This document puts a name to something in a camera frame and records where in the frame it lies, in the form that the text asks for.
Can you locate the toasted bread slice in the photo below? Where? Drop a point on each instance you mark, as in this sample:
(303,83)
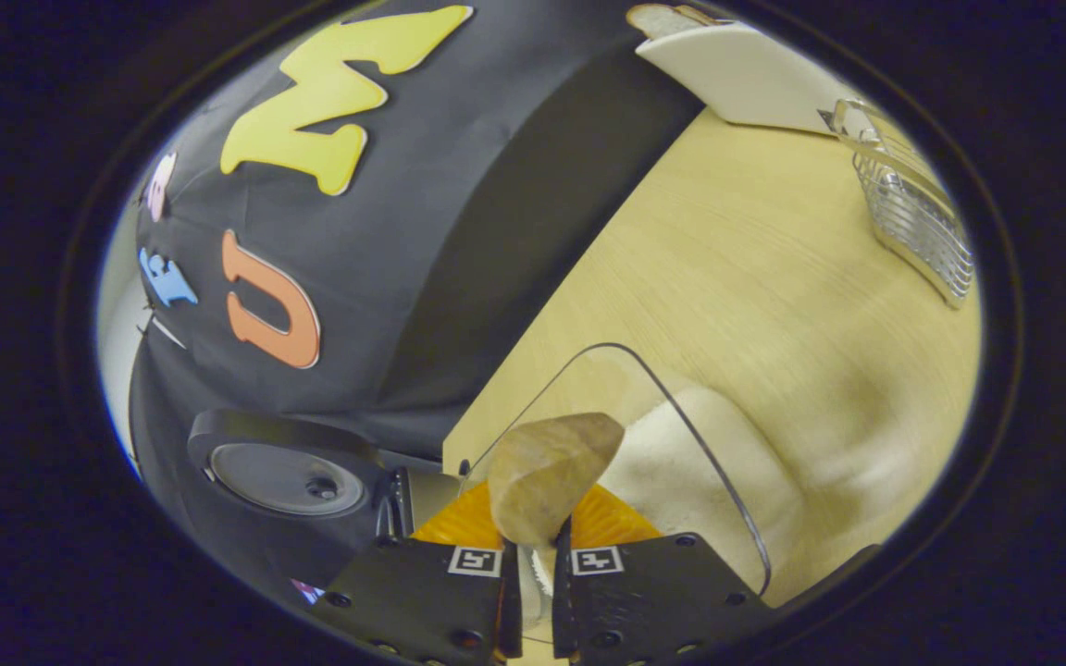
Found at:
(667,17)

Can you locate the black backdrop cloth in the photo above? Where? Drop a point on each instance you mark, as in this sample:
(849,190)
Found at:
(459,185)

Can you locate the silver black rice cooker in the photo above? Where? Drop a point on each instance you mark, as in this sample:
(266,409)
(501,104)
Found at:
(288,476)

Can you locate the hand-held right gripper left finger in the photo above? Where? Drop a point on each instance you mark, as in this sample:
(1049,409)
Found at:
(511,601)

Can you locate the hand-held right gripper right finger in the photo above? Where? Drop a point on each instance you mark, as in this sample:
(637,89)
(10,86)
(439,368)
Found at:
(563,601)

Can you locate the clear plastic container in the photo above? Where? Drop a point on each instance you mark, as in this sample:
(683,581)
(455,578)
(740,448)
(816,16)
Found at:
(644,379)

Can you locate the white toaster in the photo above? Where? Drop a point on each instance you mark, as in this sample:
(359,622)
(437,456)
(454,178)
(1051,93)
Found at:
(755,74)

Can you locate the wooden spoon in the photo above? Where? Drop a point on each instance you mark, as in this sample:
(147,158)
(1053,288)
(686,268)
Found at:
(547,472)

